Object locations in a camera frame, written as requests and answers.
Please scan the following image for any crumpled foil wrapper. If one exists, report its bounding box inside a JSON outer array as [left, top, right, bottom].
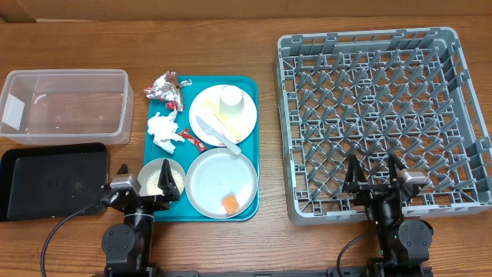
[[144, 71, 192, 112]]

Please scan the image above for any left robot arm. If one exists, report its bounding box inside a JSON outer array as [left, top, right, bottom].
[[101, 160, 180, 277]]

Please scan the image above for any crumpled white napkin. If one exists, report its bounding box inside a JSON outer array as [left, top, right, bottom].
[[148, 110, 185, 154]]

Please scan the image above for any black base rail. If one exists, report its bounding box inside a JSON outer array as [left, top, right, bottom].
[[93, 266, 434, 277]]

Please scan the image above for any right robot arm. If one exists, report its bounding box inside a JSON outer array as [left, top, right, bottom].
[[336, 154, 434, 277]]

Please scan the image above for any grey round plate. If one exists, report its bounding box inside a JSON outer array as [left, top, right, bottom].
[[184, 148, 259, 221]]

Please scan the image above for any white paper cup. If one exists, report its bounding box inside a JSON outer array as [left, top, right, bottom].
[[219, 85, 244, 117]]

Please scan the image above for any black tray bin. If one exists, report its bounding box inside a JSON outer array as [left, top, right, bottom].
[[1, 142, 109, 222]]

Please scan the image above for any white rice pile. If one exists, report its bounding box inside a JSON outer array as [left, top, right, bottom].
[[146, 169, 185, 195]]

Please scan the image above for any white plate with cutlery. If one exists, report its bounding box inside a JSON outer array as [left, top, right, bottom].
[[189, 85, 258, 146]]

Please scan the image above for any grey dishwasher rack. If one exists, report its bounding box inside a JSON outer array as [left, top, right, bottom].
[[274, 27, 491, 225]]

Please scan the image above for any teal plastic tray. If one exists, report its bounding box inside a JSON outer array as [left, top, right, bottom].
[[143, 75, 260, 222]]

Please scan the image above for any small grey bowl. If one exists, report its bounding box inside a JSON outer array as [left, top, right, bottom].
[[138, 158, 186, 196]]

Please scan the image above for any clear plastic bin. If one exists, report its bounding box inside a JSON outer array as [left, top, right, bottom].
[[1, 69, 135, 145]]

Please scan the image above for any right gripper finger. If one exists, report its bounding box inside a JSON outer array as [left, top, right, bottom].
[[387, 153, 407, 185], [344, 154, 367, 185]]

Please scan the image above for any white plastic knife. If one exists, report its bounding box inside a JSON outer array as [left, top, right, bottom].
[[195, 115, 241, 155]]

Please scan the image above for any orange food piece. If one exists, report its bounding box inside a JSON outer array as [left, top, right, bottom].
[[221, 194, 239, 215]]

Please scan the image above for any red ketchup packet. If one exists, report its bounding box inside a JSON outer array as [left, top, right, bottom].
[[178, 128, 208, 153]]

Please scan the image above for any yellow plastic spoon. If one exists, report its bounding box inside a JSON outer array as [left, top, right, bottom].
[[202, 100, 244, 142]]

